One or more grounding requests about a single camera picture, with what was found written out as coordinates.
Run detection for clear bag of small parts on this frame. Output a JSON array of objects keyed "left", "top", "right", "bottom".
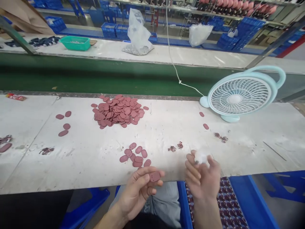
[{"left": 122, "top": 8, "right": 155, "bottom": 56}]

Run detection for blue plastic crate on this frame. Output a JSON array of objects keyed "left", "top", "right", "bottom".
[{"left": 44, "top": 16, "right": 67, "bottom": 34}]

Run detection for pile of dark blue pieces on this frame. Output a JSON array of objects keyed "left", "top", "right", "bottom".
[{"left": 4, "top": 36, "right": 61, "bottom": 50}]

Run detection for person's left fingers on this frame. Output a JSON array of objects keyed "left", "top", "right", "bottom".
[{"left": 143, "top": 180, "right": 164, "bottom": 198}]

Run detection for blue plastic bin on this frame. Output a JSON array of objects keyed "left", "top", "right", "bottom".
[{"left": 177, "top": 175, "right": 281, "bottom": 229}]

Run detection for light blue desk fan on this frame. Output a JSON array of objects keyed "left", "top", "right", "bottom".
[{"left": 199, "top": 66, "right": 286, "bottom": 123}]

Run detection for blue metal frame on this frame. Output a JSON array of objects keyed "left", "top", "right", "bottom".
[{"left": 263, "top": 170, "right": 305, "bottom": 204}]

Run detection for large pile of red ovals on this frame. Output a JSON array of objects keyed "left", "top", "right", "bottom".
[{"left": 91, "top": 94, "right": 150, "bottom": 130}]

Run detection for row of blue crates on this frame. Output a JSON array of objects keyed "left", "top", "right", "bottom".
[{"left": 101, "top": 22, "right": 131, "bottom": 39}]

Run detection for grey metal post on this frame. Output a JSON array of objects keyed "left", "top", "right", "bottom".
[
  {"left": 0, "top": 15, "right": 38, "bottom": 55},
  {"left": 245, "top": 21, "right": 305, "bottom": 69}
]

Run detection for clear plastic bag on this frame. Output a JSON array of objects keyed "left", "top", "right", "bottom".
[{"left": 188, "top": 23, "right": 214, "bottom": 48}]

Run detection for person's left hand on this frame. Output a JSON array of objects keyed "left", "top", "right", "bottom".
[{"left": 120, "top": 166, "right": 165, "bottom": 220}]

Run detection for white cord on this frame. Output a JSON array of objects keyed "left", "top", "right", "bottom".
[{"left": 165, "top": 0, "right": 206, "bottom": 97}]

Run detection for person's left thumb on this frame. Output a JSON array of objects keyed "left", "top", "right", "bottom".
[{"left": 132, "top": 166, "right": 156, "bottom": 180}]

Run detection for rack of pink shoe lasts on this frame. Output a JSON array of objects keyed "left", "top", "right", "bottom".
[{"left": 197, "top": 0, "right": 279, "bottom": 17}]

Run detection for single punched red oval piece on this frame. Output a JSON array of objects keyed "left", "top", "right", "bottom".
[{"left": 149, "top": 171, "right": 161, "bottom": 183}]

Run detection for person's right hand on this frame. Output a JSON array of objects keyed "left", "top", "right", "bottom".
[{"left": 185, "top": 149, "right": 222, "bottom": 200}]

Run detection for white fluffy wad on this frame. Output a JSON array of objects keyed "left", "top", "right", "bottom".
[{"left": 193, "top": 149, "right": 213, "bottom": 165}]

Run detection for green conveyor belt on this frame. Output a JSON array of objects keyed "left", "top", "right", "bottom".
[{"left": 0, "top": 52, "right": 305, "bottom": 100}]

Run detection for stack of blue crates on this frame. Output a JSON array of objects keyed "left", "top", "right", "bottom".
[{"left": 216, "top": 16, "right": 266, "bottom": 52}]

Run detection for person's right fingers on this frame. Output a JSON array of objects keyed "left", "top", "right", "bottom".
[{"left": 185, "top": 152, "right": 203, "bottom": 186}]

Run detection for green plastic basket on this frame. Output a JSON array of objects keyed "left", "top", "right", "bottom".
[{"left": 58, "top": 36, "right": 91, "bottom": 51}]

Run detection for red snack wrapper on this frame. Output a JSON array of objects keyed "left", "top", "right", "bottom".
[{"left": 5, "top": 93, "right": 27, "bottom": 101}]

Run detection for small cluster of punched ovals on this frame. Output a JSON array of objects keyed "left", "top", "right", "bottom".
[{"left": 119, "top": 142, "right": 152, "bottom": 168}]

